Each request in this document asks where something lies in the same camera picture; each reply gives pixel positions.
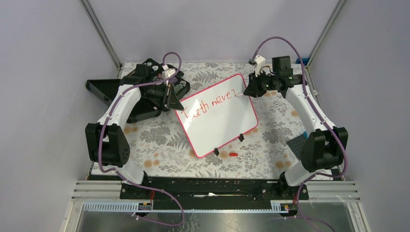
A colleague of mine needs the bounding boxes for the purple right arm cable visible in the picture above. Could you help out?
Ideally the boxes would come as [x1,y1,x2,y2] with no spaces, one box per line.
[249,36,349,232]

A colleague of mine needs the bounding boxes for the black open parts case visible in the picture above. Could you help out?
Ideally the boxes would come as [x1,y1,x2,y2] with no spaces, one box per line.
[86,58,190,123]

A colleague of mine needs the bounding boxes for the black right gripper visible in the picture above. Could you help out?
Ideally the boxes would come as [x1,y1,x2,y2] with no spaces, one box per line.
[243,69,278,98]

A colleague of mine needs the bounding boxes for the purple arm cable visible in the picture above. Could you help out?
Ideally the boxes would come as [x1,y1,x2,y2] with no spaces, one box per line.
[97,52,186,226]
[249,36,349,232]

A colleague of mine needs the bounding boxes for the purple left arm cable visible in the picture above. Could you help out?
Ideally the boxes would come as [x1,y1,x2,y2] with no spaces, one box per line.
[97,52,186,226]

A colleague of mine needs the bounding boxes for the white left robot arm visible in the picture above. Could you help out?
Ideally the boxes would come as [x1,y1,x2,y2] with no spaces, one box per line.
[85,63,183,199]

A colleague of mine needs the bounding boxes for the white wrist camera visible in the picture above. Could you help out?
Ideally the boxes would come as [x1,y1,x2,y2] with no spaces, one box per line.
[161,65,176,82]
[249,55,265,77]

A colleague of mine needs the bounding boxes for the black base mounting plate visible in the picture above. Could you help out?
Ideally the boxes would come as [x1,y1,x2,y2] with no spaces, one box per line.
[120,176,309,211]

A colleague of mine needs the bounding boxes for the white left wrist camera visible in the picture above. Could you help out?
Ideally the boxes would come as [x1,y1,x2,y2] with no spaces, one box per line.
[161,65,176,82]

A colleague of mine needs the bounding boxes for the blue block in corner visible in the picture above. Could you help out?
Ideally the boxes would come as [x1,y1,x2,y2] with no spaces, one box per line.
[295,58,309,65]

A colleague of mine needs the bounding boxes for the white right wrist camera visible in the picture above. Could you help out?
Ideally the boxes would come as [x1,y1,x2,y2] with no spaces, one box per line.
[249,55,265,77]

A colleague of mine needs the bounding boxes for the pink framed whiteboard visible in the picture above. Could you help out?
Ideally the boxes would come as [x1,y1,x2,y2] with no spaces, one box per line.
[175,73,259,158]

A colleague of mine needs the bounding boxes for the dark grey lego baseplate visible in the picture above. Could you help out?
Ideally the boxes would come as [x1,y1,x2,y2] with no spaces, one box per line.
[286,133,307,160]

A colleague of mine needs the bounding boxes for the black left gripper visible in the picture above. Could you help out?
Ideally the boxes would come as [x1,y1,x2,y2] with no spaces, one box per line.
[143,82,184,110]

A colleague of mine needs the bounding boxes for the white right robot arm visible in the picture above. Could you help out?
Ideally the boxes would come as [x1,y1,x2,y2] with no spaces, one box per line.
[243,55,348,199]

